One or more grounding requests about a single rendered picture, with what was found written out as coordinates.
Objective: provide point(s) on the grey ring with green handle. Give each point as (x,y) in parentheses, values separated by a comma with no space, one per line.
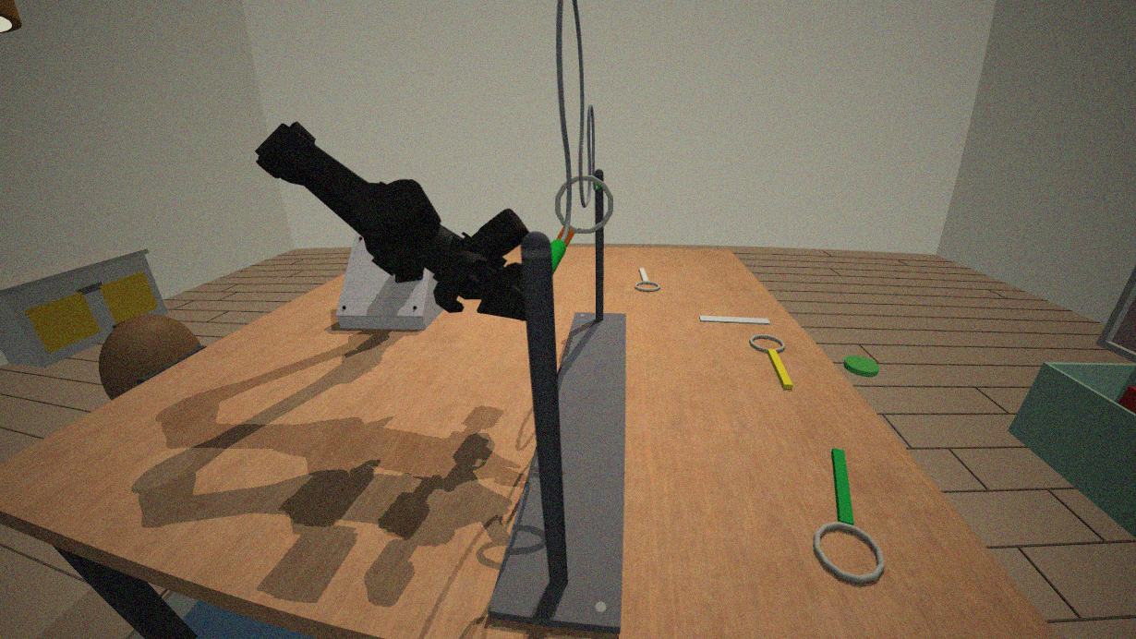
(845,521)

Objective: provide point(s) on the yellow handle with grey loop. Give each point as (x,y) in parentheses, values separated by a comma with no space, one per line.
(776,362)

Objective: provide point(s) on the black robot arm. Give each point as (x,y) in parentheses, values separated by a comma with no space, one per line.
(400,227)

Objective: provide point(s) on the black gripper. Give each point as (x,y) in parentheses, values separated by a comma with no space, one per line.
(460,271)

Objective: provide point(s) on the white flat bar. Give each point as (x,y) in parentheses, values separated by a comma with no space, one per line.
(734,320)

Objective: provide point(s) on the cream loop with flat handle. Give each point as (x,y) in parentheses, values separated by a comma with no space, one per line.
(645,280)

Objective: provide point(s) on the grey ring with orange handle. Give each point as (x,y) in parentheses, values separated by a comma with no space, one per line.
(573,230)

